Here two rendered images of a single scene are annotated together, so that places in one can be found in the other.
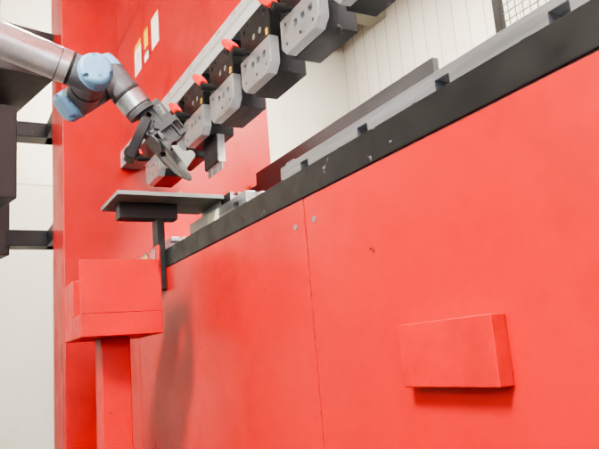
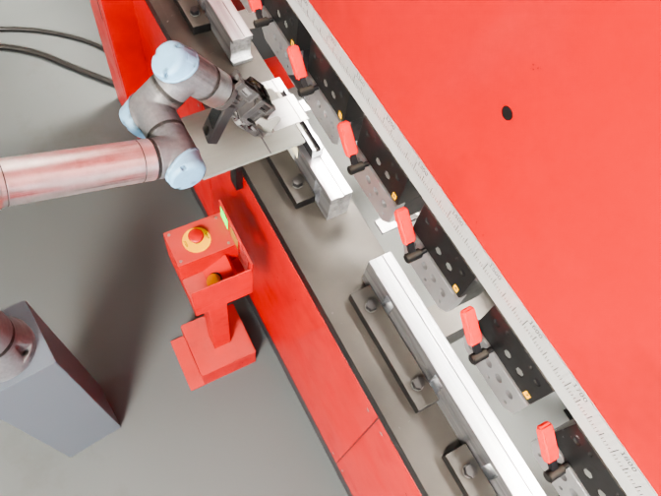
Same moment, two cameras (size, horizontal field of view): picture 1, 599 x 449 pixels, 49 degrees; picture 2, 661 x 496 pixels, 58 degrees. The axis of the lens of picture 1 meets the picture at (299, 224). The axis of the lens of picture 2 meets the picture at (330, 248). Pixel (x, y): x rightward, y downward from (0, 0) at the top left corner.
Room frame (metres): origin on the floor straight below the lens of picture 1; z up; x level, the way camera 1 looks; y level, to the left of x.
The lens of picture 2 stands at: (0.71, 0.25, 2.15)
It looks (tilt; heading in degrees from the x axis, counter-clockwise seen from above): 62 degrees down; 347
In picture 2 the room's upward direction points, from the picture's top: 15 degrees clockwise
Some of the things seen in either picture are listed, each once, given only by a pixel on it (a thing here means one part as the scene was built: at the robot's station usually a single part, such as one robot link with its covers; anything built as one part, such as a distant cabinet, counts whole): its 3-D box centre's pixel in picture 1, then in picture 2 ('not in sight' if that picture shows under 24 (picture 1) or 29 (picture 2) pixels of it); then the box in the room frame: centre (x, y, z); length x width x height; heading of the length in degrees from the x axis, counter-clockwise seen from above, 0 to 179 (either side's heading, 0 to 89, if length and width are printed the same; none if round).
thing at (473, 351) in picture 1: (450, 353); not in sight; (0.71, -0.15, 0.59); 0.15 x 0.02 x 0.07; 29
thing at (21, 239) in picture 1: (39, 232); not in sight; (2.69, 1.08, 1.18); 0.40 x 0.24 x 0.07; 29
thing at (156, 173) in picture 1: (164, 157); not in sight; (2.05, 0.42, 1.26); 0.15 x 0.09 x 0.17; 29
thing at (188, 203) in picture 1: (161, 203); (239, 131); (1.61, 0.34, 1.00); 0.26 x 0.18 x 0.01; 119
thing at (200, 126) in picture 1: (208, 113); (296, 22); (1.70, 0.23, 1.26); 0.15 x 0.09 x 0.17; 29
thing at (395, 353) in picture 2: not in sight; (391, 346); (1.13, -0.03, 0.89); 0.30 x 0.05 x 0.03; 29
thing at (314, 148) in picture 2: (220, 207); (298, 122); (1.66, 0.20, 0.99); 0.20 x 0.03 x 0.03; 29
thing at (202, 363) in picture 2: not in sight; (211, 346); (1.37, 0.43, 0.06); 0.25 x 0.20 x 0.12; 118
